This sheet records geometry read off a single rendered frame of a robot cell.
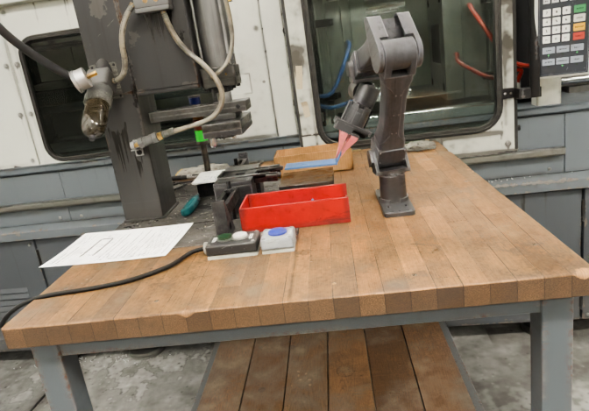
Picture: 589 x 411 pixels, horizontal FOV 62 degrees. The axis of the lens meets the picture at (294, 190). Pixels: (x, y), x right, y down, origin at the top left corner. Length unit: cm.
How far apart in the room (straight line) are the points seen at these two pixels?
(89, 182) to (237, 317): 151
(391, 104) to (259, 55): 95
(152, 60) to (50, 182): 115
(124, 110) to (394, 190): 71
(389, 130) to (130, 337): 68
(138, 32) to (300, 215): 60
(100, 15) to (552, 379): 124
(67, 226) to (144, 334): 150
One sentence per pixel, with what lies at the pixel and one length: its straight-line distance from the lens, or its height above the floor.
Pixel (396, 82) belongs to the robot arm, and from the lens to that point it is 106.
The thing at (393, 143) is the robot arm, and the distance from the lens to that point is 115.
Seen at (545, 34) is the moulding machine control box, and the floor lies 123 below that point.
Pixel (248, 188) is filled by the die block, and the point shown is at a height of 96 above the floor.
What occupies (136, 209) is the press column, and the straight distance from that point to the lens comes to 141.
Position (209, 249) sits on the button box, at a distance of 102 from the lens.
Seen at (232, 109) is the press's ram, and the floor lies 116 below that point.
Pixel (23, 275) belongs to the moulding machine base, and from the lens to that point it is 259.
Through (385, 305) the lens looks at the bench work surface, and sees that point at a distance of 82.
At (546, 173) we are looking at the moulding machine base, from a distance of 209.
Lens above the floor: 128
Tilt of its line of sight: 15 degrees down
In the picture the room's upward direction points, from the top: 8 degrees counter-clockwise
